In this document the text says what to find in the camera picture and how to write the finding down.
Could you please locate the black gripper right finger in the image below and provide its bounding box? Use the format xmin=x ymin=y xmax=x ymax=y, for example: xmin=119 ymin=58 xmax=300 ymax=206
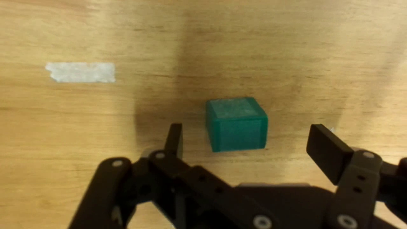
xmin=306 ymin=123 xmax=407 ymax=229

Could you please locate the green block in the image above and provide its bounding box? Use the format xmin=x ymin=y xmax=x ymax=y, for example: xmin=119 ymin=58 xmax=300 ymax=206
xmin=206 ymin=96 xmax=268 ymax=152

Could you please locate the white tape piece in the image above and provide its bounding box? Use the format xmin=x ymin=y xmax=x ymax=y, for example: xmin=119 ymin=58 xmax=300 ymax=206
xmin=44 ymin=62 xmax=115 ymax=82

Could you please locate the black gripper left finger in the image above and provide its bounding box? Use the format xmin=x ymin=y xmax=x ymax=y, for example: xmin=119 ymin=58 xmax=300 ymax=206
xmin=68 ymin=123 xmax=272 ymax=229

